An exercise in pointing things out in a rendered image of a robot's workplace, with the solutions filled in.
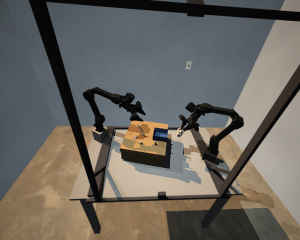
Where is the black metal frame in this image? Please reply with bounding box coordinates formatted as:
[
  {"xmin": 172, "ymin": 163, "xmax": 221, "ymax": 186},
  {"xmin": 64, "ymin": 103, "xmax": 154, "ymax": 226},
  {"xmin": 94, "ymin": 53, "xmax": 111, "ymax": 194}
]
[{"xmin": 29, "ymin": 0, "xmax": 300, "ymax": 202}]

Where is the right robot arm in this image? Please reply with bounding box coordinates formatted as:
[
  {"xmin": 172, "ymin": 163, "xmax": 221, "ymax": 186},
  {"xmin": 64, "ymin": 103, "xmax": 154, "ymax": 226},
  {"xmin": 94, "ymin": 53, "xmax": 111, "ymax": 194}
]
[{"xmin": 185, "ymin": 102, "xmax": 244, "ymax": 156}]

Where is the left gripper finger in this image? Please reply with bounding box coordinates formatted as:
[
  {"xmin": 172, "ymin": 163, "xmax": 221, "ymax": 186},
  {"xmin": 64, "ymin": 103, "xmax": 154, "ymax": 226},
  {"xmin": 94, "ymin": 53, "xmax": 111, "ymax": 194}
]
[
  {"xmin": 133, "ymin": 114, "xmax": 143, "ymax": 122},
  {"xmin": 137, "ymin": 106, "xmax": 146, "ymax": 115}
]

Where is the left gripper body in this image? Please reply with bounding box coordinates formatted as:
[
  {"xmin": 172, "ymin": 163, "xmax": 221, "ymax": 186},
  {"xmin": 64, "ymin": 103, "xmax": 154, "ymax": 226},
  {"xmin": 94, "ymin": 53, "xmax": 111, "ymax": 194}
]
[{"xmin": 126, "ymin": 104, "xmax": 139, "ymax": 121}]

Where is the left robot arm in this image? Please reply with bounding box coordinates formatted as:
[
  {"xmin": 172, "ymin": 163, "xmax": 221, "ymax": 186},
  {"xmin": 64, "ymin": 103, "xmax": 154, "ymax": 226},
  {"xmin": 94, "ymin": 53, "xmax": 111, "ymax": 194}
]
[{"xmin": 82, "ymin": 87, "xmax": 142, "ymax": 133}]

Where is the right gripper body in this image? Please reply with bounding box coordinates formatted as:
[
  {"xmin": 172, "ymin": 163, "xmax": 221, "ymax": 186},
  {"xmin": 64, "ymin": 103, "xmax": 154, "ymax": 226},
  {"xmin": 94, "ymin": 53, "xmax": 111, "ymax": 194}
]
[{"xmin": 179, "ymin": 114, "xmax": 199, "ymax": 131}]

